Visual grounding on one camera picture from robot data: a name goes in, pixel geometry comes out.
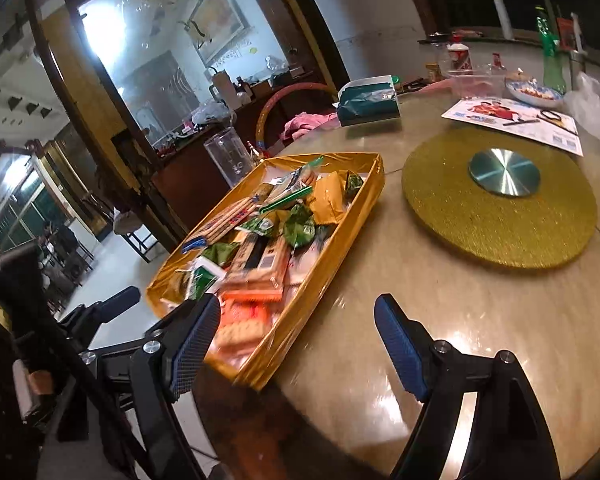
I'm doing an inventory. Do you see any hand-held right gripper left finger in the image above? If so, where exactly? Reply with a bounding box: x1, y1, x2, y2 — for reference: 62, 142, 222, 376
130, 294, 222, 480

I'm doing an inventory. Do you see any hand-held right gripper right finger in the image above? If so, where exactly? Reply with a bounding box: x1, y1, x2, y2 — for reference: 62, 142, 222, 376
374, 294, 563, 480

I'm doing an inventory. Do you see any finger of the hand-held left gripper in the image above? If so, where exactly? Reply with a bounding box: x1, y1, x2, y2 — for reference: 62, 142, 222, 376
142, 309, 182, 343
60, 285, 142, 334

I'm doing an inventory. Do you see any large orange cracker packet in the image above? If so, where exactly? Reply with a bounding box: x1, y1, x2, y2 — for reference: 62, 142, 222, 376
211, 300, 272, 362

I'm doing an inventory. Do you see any orange cracker packet dark stripe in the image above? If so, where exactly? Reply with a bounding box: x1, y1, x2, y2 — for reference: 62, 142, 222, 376
219, 231, 292, 304

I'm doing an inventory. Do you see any gold cardboard tray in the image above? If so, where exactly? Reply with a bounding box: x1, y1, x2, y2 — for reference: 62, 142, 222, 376
146, 152, 385, 392

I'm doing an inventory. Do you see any blue white cracker packet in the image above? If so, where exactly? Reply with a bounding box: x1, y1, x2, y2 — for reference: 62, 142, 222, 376
182, 194, 262, 254

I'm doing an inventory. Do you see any round cookie packet green label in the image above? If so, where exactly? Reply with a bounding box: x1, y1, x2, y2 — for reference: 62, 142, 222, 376
274, 157, 327, 197

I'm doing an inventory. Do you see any gold round turntable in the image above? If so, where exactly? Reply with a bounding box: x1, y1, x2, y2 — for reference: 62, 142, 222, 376
401, 127, 599, 271

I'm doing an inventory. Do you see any white jug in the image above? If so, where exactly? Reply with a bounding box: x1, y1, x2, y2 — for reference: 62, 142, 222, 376
209, 67, 241, 112

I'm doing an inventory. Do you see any pink cloth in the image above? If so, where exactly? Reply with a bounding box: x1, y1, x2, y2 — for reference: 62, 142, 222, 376
279, 112, 339, 144

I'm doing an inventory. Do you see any dark green tissue pack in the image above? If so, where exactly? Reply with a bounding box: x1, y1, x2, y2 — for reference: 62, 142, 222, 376
335, 75, 402, 128

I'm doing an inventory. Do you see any printed flyer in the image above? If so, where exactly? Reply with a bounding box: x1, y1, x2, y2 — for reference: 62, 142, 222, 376
440, 98, 585, 157

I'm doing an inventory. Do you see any wooden chair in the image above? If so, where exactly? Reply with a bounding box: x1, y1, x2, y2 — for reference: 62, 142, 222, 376
257, 82, 339, 159

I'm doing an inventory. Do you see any clear plastic container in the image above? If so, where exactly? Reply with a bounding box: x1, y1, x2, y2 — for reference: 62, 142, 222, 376
444, 70, 507, 102

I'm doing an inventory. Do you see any blue patterned plate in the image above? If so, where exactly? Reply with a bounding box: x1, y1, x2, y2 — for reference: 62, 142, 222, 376
504, 77, 565, 107

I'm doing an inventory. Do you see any red white jar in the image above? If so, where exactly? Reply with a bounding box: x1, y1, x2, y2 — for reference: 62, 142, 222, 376
445, 34, 475, 74

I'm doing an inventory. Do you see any white plastic bag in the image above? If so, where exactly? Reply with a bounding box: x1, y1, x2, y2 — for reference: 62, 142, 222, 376
562, 70, 600, 152

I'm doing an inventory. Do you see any green plastic bottle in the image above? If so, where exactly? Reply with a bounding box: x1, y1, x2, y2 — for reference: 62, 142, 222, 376
534, 5, 567, 94

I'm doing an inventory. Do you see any steel thermos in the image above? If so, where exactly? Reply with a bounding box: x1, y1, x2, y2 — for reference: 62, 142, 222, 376
567, 50, 589, 92

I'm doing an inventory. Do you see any red box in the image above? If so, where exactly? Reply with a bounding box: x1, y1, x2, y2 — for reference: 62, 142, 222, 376
555, 17, 579, 51

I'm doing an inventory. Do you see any white spray bottle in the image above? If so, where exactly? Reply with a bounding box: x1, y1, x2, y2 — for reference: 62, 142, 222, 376
570, 12, 586, 54

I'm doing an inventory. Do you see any black hair tie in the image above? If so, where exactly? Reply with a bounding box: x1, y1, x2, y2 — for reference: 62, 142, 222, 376
539, 108, 579, 124

